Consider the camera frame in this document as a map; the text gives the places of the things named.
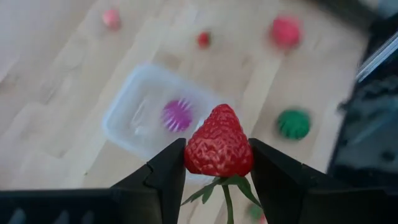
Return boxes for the red strawberry with leaves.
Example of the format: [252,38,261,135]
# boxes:
[247,203,268,224]

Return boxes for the red oval fruit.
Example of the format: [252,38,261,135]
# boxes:
[269,15,302,50]

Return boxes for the small pale pink fruit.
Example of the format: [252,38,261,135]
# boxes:
[101,8,122,31]

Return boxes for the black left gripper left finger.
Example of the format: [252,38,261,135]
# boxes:
[110,138,187,224]

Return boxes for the purple spiky ball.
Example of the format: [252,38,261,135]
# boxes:
[160,98,194,133]

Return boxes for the clear plastic tupperware container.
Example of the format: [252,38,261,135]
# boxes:
[101,62,220,185]

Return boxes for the small red fruit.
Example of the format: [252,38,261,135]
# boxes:
[196,30,212,50]

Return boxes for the aluminium bar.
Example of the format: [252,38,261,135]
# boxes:
[355,30,398,83]

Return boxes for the green watermelon ball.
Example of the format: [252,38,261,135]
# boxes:
[275,108,312,141]

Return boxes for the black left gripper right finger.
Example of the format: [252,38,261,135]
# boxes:
[248,138,352,224]

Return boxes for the red strawberry long green stem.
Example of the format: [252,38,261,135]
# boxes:
[181,103,262,224]

